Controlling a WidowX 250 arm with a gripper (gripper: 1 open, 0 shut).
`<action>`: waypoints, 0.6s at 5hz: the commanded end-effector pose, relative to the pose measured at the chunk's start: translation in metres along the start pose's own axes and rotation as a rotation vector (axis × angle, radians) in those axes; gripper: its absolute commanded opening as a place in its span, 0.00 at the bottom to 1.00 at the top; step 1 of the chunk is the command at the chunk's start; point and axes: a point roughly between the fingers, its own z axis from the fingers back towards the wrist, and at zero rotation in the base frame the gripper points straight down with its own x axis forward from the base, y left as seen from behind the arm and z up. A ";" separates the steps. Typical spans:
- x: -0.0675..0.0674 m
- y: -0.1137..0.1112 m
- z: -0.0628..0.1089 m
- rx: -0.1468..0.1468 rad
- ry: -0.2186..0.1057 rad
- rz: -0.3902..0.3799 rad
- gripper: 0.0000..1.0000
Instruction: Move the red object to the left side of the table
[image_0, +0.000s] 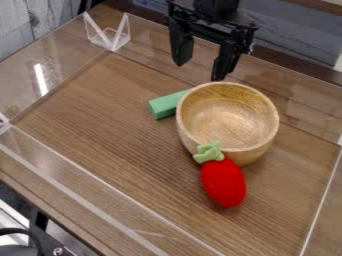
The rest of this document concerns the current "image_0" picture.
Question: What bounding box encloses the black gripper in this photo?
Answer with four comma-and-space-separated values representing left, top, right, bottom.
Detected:
165, 0, 257, 81

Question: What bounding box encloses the red plush strawberry toy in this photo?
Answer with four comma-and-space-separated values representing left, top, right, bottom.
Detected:
192, 141, 247, 208

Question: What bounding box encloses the green foam block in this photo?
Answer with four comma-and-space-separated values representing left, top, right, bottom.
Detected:
148, 89, 189, 120

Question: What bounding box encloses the wooden bowl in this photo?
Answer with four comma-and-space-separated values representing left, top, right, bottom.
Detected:
176, 82, 280, 166

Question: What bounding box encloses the clear acrylic corner bracket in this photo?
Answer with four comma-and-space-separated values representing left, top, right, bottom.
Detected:
82, 12, 130, 52

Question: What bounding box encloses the black metal table bracket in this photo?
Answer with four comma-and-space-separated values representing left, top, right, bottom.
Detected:
29, 211, 76, 256

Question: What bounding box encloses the black cable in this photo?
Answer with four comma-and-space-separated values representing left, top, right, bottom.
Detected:
0, 227, 45, 256

